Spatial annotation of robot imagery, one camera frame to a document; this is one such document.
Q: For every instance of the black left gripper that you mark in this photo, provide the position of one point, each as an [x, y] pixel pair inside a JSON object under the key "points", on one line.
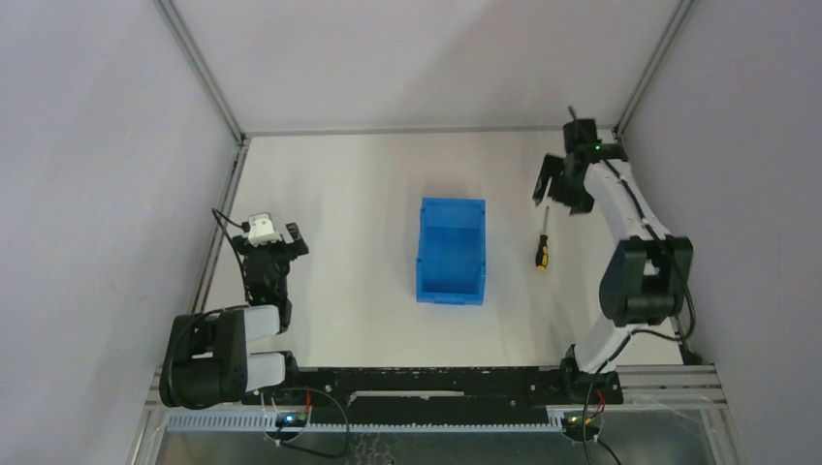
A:
{"points": [[276, 249]]}

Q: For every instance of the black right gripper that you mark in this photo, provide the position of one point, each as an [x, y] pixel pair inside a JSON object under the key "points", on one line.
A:
{"points": [[553, 167]]}

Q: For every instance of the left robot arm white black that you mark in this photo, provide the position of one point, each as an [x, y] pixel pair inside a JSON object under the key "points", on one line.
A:
{"points": [[207, 361]]}

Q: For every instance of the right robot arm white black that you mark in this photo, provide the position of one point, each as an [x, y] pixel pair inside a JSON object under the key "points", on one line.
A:
{"points": [[645, 281]]}

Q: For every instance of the blue plastic bin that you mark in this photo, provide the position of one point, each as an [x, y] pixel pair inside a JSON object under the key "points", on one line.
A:
{"points": [[451, 263]]}

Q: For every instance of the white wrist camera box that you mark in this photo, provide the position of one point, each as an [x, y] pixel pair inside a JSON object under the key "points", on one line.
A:
{"points": [[262, 230]]}

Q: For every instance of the yellow black handled screwdriver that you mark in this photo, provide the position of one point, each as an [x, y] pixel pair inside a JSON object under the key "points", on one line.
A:
{"points": [[542, 254]]}

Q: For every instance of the black mounting rail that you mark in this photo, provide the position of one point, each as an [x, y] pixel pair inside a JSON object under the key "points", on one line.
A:
{"points": [[477, 395]]}

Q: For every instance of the white slotted cable duct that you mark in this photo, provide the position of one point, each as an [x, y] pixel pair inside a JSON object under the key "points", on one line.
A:
{"points": [[225, 421]]}

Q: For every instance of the aluminium frame base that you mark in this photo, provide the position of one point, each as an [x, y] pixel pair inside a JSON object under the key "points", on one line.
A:
{"points": [[662, 414]]}

